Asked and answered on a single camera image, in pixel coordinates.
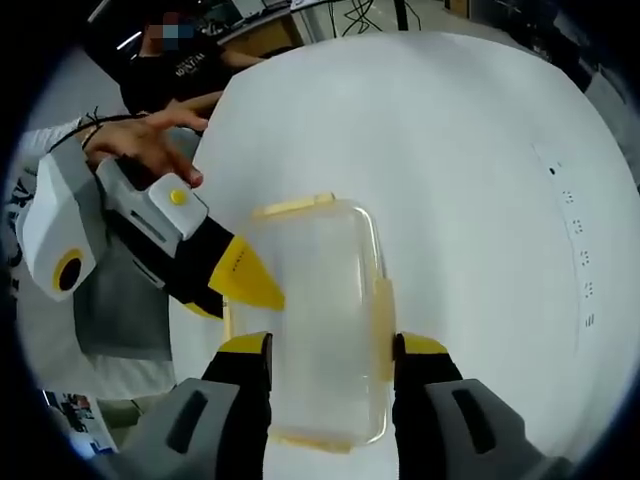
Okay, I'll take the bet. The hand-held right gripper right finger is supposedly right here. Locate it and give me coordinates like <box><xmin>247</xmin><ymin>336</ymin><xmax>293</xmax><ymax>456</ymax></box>
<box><xmin>392</xmin><ymin>331</ymin><xmax>574</xmax><ymax>480</ymax></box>

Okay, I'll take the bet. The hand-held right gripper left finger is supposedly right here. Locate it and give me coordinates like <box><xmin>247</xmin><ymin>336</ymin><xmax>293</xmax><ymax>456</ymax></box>
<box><xmin>117</xmin><ymin>332</ymin><xmax>275</xmax><ymax>480</ymax></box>

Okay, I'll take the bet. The bundle of black cables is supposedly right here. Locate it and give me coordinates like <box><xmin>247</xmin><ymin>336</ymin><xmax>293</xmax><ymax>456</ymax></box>
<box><xmin>327</xmin><ymin>0</ymin><xmax>419</xmax><ymax>37</ymax></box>

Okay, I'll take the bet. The clear lid with yellow buckles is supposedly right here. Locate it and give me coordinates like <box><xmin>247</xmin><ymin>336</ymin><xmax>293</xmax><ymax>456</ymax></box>
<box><xmin>222</xmin><ymin>191</ymin><xmax>400</xmax><ymax>455</ymax></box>

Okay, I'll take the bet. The grey fabric garment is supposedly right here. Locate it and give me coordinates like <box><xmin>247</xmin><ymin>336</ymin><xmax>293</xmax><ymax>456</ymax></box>
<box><xmin>73</xmin><ymin>257</ymin><xmax>172</xmax><ymax>360</ymax></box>

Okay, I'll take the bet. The white power strip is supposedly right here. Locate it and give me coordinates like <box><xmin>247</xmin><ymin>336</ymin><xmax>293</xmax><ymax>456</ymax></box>
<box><xmin>531</xmin><ymin>141</ymin><xmax>600</xmax><ymax>347</ymax></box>

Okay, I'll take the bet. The colourful printed sheet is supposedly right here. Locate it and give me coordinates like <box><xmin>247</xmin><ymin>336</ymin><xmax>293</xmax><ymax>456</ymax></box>
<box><xmin>43</xmin><ymin>391</ymin><xmax>120</xmax><ymax>455</ymax></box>

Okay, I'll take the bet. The thin black cable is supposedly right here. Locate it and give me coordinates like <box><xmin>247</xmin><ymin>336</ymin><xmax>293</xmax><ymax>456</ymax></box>
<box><xmin>49</xmin><ymin>105</ymin><xmax>147</xmax><ymax>152</ymax></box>

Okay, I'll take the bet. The wooden desk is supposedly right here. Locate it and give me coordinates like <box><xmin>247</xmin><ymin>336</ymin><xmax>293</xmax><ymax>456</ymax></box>
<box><xmin>217</xmin><ymin>7</ymin><xmax>307</xmax><ymax>57</ymax></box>

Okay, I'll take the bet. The person's left hand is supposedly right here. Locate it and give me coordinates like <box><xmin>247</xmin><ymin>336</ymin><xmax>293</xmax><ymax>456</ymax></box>
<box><xmin>82</xmin><ymin>110</ymin><xmax>210</xmax><ymax>190</ymax></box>

